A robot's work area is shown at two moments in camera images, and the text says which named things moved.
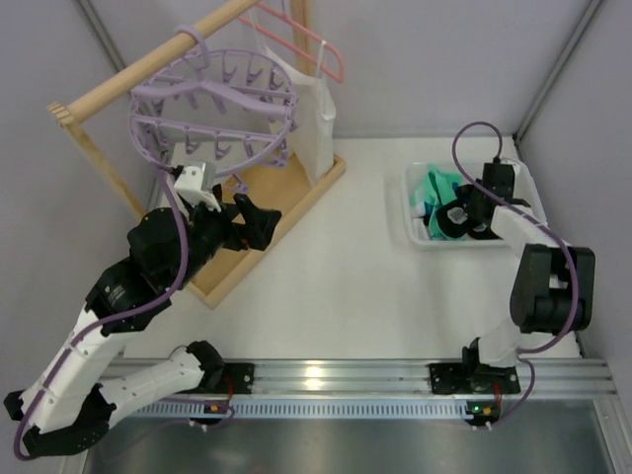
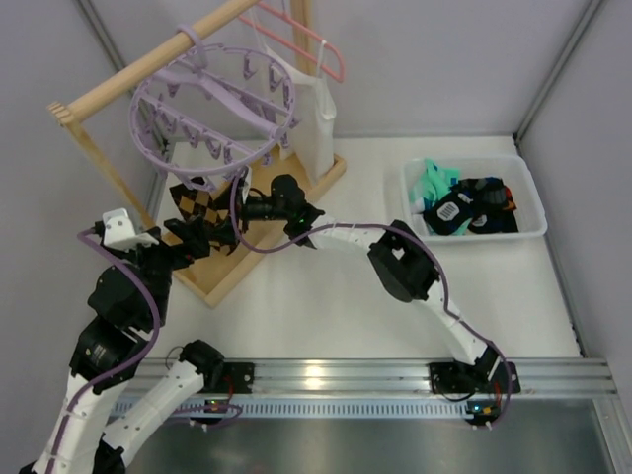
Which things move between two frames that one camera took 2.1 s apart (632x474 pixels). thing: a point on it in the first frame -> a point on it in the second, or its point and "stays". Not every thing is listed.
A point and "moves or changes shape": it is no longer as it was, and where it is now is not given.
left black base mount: [240, 375] stays
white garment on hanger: [311, 138] stays
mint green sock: [435, 231] -> [460, 231]
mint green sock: [437, 187] moves or changes shape
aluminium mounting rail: [404, 379] stays
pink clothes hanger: [290, 46] stays
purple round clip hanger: [226, 118] stays
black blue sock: [454, 219] moves or changes shape
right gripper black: [470, 209] -> [236, 209]
